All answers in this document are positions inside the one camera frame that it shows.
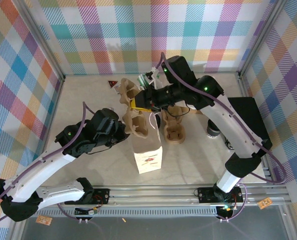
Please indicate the brown cardboard cup carrier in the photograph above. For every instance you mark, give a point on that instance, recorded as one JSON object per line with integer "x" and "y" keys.
{"x": 134, "y": 125}
{"x": 173, "y": 132}

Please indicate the white printed paper bag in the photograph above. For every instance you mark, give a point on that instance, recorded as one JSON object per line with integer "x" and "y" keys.
{"x": 148, "y": 155}

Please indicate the black plastic cup lid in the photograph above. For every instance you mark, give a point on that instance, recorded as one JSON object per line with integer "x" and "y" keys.
{"x": 212, "y": 125}

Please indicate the black paper coffee cup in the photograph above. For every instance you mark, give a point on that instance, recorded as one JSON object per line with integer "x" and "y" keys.
{"x": 214, "y": 134}

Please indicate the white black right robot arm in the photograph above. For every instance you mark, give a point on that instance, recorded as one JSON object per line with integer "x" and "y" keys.
{"x": 238, "y": 130}

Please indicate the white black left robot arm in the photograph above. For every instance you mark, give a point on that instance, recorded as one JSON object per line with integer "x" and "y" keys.
{"x": 38, "y": 175}

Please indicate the green wrapped straw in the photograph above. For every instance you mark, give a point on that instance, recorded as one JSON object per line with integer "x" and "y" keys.
{"x": 141, "y": 80}

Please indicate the flat brown cardboard tray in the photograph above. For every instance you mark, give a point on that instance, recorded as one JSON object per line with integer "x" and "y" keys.
{"x": 194, "y": 111}

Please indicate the red triangle sticker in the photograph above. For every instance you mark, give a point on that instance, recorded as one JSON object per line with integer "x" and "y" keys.
{"x": 112, "y": 84}

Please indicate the black hard case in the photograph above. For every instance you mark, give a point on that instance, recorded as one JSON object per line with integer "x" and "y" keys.
{"x": 251, "y": 112}

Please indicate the small controller circuit board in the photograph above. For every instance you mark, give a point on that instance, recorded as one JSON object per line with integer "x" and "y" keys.
{"x": 87, "y": 211}
{"x": 226, "y": 210}

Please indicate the orange printed tag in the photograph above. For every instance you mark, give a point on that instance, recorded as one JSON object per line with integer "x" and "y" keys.
{"x": 44, "y": 220}
{"x": 264, "y": 203}

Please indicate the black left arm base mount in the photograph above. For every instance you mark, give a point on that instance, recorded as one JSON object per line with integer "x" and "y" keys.
{"x": 101, "y": 196}

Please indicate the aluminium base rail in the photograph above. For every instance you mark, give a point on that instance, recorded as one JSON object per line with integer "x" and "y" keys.
{"x": 151, "y": 197}

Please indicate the aluminium frame post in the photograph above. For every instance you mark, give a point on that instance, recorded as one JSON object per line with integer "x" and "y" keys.
{"x": 42, "y": 37}
{"x": 260, "y": 37}

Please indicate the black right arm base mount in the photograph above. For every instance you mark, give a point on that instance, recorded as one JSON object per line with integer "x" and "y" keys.
{"x": 206, "y": 195}

